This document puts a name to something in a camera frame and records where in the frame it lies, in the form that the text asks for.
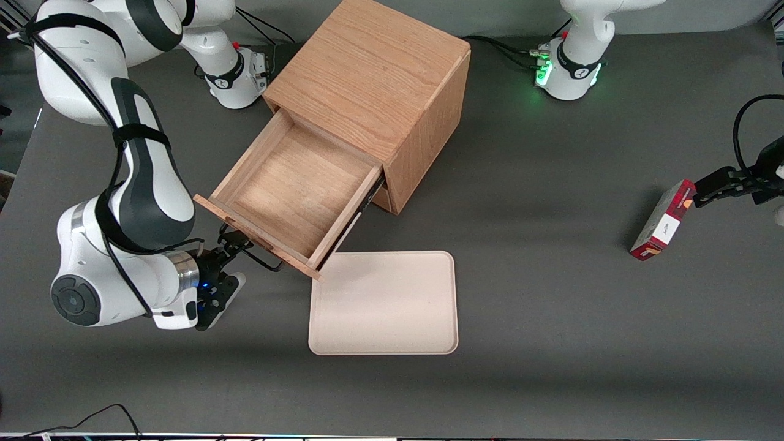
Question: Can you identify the wooden drawer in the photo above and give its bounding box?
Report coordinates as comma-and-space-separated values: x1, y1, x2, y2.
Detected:
194, 109, 386, 281

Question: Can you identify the black cable loop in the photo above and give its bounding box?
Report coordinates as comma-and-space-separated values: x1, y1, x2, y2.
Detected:
733, 94, 784, 178

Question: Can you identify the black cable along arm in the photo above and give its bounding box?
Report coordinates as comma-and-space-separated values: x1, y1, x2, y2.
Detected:
24, 13, 204, 319

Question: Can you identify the wooden drawer cabinet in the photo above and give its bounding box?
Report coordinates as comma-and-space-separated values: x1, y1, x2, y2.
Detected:
262, 0, 472, 215

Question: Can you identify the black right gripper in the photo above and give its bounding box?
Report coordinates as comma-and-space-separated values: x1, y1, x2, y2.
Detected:
195, 233, 254, 332

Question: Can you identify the red plaid cardboard box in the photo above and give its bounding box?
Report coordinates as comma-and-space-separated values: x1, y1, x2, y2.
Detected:
630, 179, 697, 262

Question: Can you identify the black base cable bundle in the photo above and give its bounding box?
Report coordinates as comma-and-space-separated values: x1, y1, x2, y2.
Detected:
462, 18, 571, 69
235, 6, 296, 79

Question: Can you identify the beige plastic tray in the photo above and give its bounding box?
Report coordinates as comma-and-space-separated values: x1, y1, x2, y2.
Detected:
308, 251, 459, 356

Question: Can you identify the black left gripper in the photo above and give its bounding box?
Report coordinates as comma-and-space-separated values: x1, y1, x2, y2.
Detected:
693, 136, 784, 208

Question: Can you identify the thin black table cable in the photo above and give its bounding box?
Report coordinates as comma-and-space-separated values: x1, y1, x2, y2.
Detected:
17, 404, 143, 440

